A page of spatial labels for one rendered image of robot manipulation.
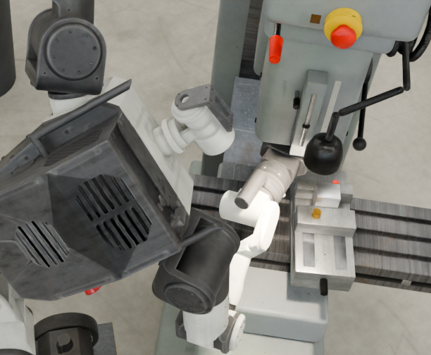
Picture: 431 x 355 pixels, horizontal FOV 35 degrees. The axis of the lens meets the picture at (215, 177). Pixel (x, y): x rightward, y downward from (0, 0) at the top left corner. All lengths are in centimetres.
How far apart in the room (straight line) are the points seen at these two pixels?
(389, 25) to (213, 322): 62
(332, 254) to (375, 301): 121
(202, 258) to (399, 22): 50
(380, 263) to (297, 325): 27
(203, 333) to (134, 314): 143
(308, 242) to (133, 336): 114
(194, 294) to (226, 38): 96
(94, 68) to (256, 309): 96
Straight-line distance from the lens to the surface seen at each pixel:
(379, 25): 116
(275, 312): 181
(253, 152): 205
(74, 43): 102
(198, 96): 108
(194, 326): 134
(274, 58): 114
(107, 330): 229
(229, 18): 189
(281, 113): 146
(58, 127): 105
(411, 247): 193
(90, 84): 104
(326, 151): 129
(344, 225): 177
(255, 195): 147
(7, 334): 147
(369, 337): 286
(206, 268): 117
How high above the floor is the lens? 242
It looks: 49 degrees down
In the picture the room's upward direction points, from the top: 8 degrees clockwise
